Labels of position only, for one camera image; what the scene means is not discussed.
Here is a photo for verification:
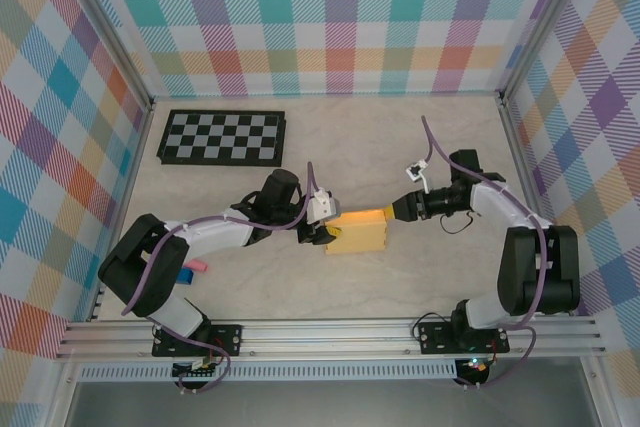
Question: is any controller board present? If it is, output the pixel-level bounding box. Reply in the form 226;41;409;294
171;356;225;381
455;355;494;379

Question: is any perforated white cable duct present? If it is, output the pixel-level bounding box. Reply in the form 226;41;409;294
78;364;460;383

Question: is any aluminium frame post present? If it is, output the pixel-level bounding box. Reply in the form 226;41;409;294
49;0;155;113
497;0;597;104

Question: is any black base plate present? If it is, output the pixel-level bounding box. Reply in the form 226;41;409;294
151;322;245;359
417;319;511;356

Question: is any aluminium side rail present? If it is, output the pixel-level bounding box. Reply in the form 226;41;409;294
498;96;572;317
85;99;155;323

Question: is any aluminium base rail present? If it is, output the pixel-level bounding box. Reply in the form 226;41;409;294
53;315;610;362

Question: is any black grey checkerboard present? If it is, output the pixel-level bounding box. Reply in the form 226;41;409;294
156;109;289;169

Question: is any left controller board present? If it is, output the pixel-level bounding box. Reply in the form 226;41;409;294
171;356;225;381

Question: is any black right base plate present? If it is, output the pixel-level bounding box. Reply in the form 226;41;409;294
417;319;511;356

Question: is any right controller board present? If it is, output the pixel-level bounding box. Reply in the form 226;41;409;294
455;355;494;379

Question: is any grey metal lower panel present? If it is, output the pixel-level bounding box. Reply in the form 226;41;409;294
62;380;604;427

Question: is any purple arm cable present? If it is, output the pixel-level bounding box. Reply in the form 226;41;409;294
421;115;549;391
121;161;321;395

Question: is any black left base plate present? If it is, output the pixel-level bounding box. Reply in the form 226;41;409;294
151;322;245;359

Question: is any black right base wire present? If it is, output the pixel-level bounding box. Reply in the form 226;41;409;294
410;315;436;343

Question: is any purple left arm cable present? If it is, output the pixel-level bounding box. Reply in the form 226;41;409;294
121;161;321;395

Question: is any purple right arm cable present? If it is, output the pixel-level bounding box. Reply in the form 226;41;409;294
421;115;549;391

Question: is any yellow paper box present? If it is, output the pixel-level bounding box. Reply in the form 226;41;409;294
323;207;390;257

